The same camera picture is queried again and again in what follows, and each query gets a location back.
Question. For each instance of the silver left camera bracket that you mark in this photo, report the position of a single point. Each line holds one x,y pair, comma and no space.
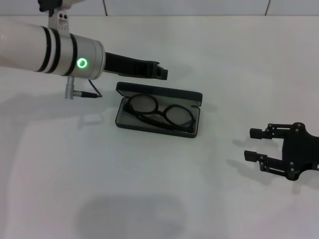
62,25

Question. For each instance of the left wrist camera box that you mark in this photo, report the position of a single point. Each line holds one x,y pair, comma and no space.
47,5

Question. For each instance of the black glasses case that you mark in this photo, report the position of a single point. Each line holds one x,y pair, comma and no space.
189,95

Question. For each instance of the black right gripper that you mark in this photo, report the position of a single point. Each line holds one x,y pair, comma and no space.
301,152

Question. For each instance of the black glasses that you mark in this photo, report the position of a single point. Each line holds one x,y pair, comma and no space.
159,112

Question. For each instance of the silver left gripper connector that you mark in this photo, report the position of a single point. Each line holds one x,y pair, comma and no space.
69,87

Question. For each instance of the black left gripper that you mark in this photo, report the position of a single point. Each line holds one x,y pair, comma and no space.
119,63

